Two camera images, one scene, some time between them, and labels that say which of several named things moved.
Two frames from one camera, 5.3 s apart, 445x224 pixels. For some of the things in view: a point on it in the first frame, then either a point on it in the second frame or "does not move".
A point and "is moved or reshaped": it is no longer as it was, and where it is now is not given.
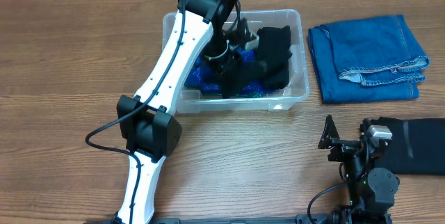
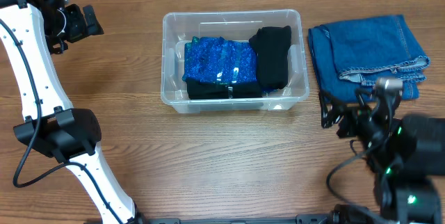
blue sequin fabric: x=194 y=78 is moved or reshaped
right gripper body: x=342 y=153 → x=358 y=129
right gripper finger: x=330 y=132 → x=331 y=110
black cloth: x=237 y=76 → x=211 y=91
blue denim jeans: x=370 y=59 does not move
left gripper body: x=233 y=62 → x=82 y=22
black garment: x=417 y=146 does not move
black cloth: x=273 y=56 does not move
